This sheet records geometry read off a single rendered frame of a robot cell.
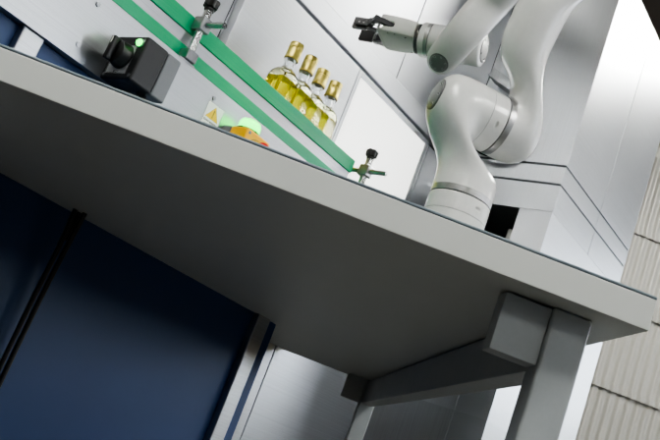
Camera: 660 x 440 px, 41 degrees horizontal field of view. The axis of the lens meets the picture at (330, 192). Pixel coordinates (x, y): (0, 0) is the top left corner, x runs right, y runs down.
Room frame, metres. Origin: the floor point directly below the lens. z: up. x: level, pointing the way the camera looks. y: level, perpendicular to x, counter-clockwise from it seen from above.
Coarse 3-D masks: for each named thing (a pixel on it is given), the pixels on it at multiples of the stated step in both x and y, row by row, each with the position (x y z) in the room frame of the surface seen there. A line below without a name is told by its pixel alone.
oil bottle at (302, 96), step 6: (300, 84) 1.89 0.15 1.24; (306, 84) 1.91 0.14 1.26; (300, 90) 1.89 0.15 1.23; (306, 90) 1.91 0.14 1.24; (294, 96) 1.89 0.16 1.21; (300, 96) 1.90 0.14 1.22; (306, 96) 1.91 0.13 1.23; (294, 102) 1.89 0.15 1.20; (300, 102) 1.90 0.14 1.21; (306, 102) 1.92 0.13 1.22; (300, 108) 1.91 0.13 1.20; (306, 108) 1.92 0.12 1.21
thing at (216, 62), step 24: (120, 0) 1.37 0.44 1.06; (144, 0) 1.41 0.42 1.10; (168, 0) 1.44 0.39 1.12; (144, 24) 1.42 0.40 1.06; (168, 24) 1.46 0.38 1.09; (216, 48) 1.55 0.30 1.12; (216, 72) 1.56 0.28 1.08; (240, 72) 1.61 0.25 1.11; (240, 96) 1.62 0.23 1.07; (264, 96) 1.67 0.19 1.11; (264, 120) 1.69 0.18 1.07; (288, 120) 1.74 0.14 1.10; (288, 144) 1.76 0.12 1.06; (312, 144) 1.82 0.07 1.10; (336, 144) 1.87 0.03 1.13; (336, 168) 1.90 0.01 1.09
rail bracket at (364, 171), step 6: (366, 150) 1.95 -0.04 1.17; (372, 150) 1.94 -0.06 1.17; (366, 156) 1.95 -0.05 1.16; (372, 156) 1.94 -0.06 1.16; (366, 162) 1.94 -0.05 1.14; (354, 168) 1.96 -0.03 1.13; (360, 168) 1.94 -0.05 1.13; (366, 168) 1.93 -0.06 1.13; (372, 168) 1.95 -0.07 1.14; (360, 174) 1.94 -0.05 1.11; (366, 174) 1.93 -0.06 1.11; (372, 174) 1.93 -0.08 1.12; (378, 174) 1.92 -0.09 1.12; (384, 174) 1.91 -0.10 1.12; (360, 180) 1.94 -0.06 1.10
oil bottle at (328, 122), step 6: (324, 108) 1.99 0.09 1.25; (330, 108) 1.99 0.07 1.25; (324, 114) 1.98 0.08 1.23; (330, 114) 1.99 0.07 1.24; (324, 120) 1.98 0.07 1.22; (330, 120) 2.00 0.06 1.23; (336, 120) 2.01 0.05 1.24; (318, 126) 1.98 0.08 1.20; (324, 126) 1.99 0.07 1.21; (330, 126) 2.00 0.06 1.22; (324, 132) 2.00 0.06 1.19; (330, 132) 2.01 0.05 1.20
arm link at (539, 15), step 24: (528, 0) 1.50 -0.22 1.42; (552, 0) 1.48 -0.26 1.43; (576, 0) 1.49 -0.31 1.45; (528, 24) 1.50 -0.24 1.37; (552, 24) 1.50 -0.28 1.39; (504, 48) 1.55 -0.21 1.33; (528, 48) 1.51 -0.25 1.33; (528, 72) 1.53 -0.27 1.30; (528, 96) 1.55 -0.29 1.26; (528, 120) 1.56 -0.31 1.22; (504, 144) 1.58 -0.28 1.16; (528, 144) 1.58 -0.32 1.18
